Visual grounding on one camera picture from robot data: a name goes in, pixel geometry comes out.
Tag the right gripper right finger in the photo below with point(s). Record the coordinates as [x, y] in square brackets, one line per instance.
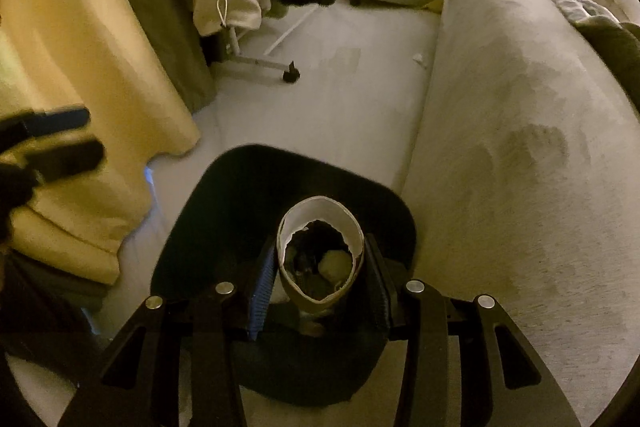
[464, 354]

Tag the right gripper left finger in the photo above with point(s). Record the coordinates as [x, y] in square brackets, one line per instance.
[137, 380]

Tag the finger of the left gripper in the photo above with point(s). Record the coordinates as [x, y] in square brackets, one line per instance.
[47, 161]
[28, 125]

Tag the brown cardboard tape roll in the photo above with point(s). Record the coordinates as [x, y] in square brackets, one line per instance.
[320, 248]

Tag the black trash bin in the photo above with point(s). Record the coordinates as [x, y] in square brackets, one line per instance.
[227, 232]

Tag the yellow curtain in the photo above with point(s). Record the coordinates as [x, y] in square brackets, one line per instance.
[57, 54]

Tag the white clothes rack base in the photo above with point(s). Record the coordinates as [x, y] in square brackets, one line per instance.
[230, 49]

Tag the dark grey fluffy blanket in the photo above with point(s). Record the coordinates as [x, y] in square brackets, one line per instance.
[618, 46]

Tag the patterned blue white duvet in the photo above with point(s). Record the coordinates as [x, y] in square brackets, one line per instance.
[577, 10]

